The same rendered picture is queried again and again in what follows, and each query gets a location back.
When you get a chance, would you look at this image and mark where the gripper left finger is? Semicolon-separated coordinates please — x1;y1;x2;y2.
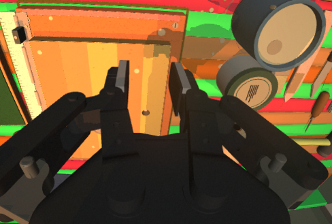
0;60;139;196

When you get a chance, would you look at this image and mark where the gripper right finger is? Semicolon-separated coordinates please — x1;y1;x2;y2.
168;62;329;191

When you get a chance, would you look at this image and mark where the yellow-orange top board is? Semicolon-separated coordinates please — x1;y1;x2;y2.
27;36;173;137

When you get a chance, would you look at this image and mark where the cream back-rule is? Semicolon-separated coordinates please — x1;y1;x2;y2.
0;11;44;121

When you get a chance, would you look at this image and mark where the dark green board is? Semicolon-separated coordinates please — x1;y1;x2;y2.
0;50;27;127

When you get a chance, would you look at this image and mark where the olive grey round tin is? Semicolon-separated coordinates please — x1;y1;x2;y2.
216;54;279;112

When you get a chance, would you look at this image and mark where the tan bone folder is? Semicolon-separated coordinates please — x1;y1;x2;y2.
283;48;332;103

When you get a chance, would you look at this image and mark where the dark grey round tin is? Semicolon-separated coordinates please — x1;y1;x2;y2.
231;0;327;72

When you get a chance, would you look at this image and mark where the small black block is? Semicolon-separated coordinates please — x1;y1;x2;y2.
11;26;29;45

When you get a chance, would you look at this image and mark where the yellow-handled mallet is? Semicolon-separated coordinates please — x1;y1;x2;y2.
292;133;332;158

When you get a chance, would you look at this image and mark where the brown-handled awl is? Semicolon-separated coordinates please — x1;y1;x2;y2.
304;91;331;133

